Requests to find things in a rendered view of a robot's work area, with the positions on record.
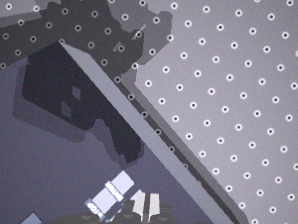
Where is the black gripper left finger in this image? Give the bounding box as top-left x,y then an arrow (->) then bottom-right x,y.
40,192 -> 148,224

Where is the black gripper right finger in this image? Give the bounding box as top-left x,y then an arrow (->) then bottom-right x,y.
145,193 -> 177,224

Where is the white real-time pcr machine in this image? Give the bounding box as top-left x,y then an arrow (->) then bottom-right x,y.
0,41 -> 234,224

